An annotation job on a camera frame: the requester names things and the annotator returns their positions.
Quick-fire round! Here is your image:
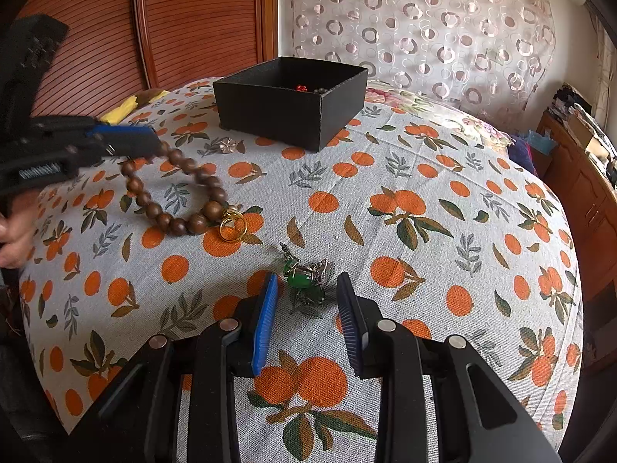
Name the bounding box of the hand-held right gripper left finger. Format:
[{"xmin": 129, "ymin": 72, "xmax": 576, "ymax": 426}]
[{"xmin": 84, "ymin": 271, "xmax": 280, "ymax": 463}]

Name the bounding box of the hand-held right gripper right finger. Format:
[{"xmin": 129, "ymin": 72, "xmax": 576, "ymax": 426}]
[{"xmin": 336, "ymin": 271, "xmax": 565, "ymax": 463}]

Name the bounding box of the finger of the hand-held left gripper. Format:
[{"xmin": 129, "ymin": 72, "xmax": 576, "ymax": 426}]
[
  {"xmin": 72, "ymin": 116, "xmax": 163, "ymax": 160},
  {"xmin": 0, "ymin": 15, "xmax": 69, "ymax": 123}
]

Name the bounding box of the brown wooden bead bracelet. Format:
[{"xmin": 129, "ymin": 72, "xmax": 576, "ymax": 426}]
[{"xmin": 120, "ymin": 142, "xmax": 228, "ymax": 237}]

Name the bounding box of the black cardboard box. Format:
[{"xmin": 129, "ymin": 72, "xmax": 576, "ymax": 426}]
[{"xmin": 213, "ymin": 56, "xmax": 370, "ymax": 153}]

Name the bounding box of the person's left hand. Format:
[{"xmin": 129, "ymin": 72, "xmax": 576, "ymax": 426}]
[{"xmin": 0, "ymin": 190, "xmax": 42, "ymax": 269}]

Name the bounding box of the yellow brown striped cloth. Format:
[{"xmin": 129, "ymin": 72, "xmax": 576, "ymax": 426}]
[{"xmin": 99, "ymin": 89, "xmax": 170, "ymax": 124}]

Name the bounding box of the orange fruit print tablecloth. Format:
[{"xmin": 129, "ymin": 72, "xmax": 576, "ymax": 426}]
[{"xmin": 17, "ymin": 74, "xmax": 587, "ymax": 450}]

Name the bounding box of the brown wooden slatted wardrobe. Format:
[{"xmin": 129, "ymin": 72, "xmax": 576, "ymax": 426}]
[{"xmin": 14, "ymin": 0, "xmax": 281, "ymax": 122}]

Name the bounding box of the floral bedspread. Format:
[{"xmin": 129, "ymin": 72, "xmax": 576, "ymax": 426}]
[{"xmin": 365, "ymin": 79, "xmax": 518, "ymax": 151}]

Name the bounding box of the dark blue blanket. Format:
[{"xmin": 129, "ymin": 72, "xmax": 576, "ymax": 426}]
[{"xmin": 506, "ymin": 134, "xmax": 539, "ymax": 175}]

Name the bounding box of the brown wooden low cabinet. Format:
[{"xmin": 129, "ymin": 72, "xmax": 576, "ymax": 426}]
[{"xmin": 534, "ymin": 108, "xmax": 617, "ymax": 302}]

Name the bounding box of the blue paper bag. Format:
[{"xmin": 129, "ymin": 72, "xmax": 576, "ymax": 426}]
[{"xmin": 525, "ymin": 130, "xmax": 556, "ymax": 156}]

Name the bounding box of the open cardboard box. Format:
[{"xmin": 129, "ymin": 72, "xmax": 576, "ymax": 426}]
[{"xmin": 571, "ymin": 105, "xmax": 614, "ymax": 156}]

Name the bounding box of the circle print sheer curtain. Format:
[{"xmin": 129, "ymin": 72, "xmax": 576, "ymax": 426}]
[{"xmin": 288, "ymin": 0, "xmax": 558, "ymax": 122}]

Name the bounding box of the pale patterned window curtain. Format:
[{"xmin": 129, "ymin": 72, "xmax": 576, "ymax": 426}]
[{"xmin": 592, "ymin": 19, "xmax": 617, "ymax": 104}]

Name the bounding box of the gold ring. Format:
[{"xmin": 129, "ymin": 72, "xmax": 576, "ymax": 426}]
[{"xmin": 219, "ymin": 209, "xmax": 248, "ymax": 242}]

